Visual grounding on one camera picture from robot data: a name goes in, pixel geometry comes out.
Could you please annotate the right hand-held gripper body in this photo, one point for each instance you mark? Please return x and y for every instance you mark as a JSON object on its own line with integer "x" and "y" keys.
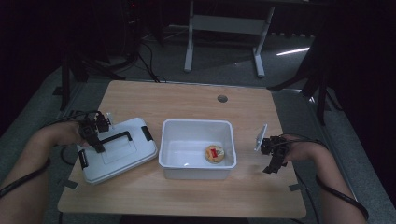
{"x": 277, "y": 147}

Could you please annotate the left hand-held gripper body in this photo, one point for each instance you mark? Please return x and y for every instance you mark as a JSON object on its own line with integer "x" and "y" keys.
{"x": 93, "y": 126}

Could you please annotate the round snack packet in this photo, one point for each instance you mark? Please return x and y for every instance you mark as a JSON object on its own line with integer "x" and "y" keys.
{"x": 214, "y": 154}

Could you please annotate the white plastic storage box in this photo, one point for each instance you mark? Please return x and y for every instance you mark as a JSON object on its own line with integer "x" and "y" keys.
{"x": 186, "y": 149}

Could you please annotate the person's right hand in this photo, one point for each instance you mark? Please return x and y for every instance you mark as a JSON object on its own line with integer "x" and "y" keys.
{"x": 299, "y": 147}

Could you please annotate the person's left hand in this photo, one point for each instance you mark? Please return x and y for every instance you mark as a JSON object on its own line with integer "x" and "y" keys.
{"x": 70, "y": 133}

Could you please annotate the grey tape piece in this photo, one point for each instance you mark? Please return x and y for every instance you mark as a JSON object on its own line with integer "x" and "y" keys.
{"x": 295, "y": 187}
{"x": 71, "y": 184}

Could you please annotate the black metal stand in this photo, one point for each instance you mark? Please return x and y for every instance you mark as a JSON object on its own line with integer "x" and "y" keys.
{"x": 65, "y": 81}
{"x": 320, "y": 93}

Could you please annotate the grey round table grommet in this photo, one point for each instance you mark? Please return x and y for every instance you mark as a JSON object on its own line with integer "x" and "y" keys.
{"x": 222, "y": 99}

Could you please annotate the dark equipment rack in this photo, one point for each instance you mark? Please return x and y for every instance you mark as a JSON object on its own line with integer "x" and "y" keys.
{"x": 132, "y": 28}

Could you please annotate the white metal desk frame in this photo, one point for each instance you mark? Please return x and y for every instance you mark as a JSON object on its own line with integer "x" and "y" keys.
{"x": 224, "y": 24}

